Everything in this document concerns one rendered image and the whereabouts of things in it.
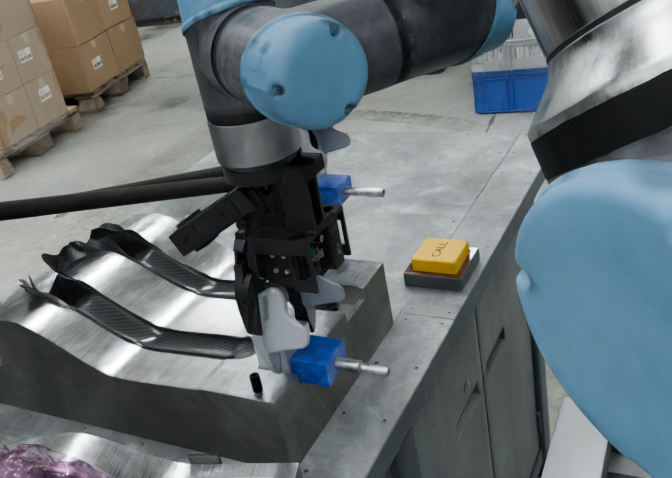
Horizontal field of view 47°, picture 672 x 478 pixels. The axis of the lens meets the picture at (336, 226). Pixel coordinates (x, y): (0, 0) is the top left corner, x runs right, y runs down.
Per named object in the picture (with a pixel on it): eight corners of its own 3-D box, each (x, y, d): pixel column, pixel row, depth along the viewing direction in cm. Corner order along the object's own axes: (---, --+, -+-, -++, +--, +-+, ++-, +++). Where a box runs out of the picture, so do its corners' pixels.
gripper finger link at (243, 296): (252, 341, 70) (245, 246, 68) (238, 339, 71) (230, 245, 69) (280, 324, 74) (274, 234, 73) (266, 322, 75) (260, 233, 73)
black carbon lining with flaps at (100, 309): (318, 298, 92) (303, 227, 87) (247, 384, 79) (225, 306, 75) (99, 272, 108) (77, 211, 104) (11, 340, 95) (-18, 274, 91)
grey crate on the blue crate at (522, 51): (607, 40, 386) (607, 10, 379) (601, 66, 353) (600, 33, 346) (485, 49, 410) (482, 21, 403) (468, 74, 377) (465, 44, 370)
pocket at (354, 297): (369, 314, 90) (363, 286, 88) (349, 341, 86) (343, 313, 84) (334, 309, 92) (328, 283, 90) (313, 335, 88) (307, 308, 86)
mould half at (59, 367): (394, 324, 96) (377, 228, 90) (293, 475, 76) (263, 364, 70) (94, 285, 120) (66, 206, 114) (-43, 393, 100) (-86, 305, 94)
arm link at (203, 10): (190, -8, 56) (157, -15, 63) (226, 135, 61) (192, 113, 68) (288, -33, 59) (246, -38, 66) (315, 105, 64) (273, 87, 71)
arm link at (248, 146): (189, 126, 65) (241, 93, 71) (202, 176, 67) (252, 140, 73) (265, 126, 61) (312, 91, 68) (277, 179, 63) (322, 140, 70)
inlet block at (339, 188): (393, 202, 103) (388, 165, 101) (378, 220, 99) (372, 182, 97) (307, 197, 109) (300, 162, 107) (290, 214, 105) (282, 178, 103)
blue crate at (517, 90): (608, 81, 396) (607, 38, 386) (602, 110, 362) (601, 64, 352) (488, 87, 419) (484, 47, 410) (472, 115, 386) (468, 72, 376)
